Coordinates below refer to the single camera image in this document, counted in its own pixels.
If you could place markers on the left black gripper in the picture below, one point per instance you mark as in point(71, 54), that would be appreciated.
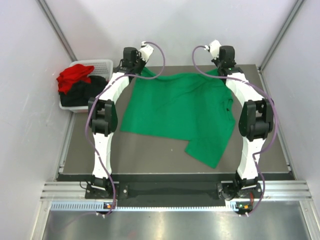
point(138, 56)

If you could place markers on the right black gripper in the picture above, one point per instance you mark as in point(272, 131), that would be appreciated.
point(215, 61)

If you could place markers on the green t shirt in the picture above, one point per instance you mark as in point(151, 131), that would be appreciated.
point(184, 106)

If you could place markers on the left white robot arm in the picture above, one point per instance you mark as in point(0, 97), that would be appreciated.
point(104, 120)

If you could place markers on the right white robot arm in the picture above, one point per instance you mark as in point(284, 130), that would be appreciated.
point(255, 122)

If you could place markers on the white plastic basket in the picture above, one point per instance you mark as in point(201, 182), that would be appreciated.
point(102, 68)

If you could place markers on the black t shirt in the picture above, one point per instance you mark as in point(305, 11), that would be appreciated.
point(81, 92)

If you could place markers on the red t shirt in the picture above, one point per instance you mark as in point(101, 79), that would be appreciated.
point(72, 75)

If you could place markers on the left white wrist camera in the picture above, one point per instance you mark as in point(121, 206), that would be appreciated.
point(145, 51)

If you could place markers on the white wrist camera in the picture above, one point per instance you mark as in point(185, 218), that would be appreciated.
point(214, 49)
point(145, 51)

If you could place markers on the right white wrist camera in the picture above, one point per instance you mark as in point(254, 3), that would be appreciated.
point(214, 49)

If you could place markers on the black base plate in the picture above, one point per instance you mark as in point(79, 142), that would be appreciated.
point(205, 189)

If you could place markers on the aluminium frame rail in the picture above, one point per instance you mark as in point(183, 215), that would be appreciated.
point(283, 190)

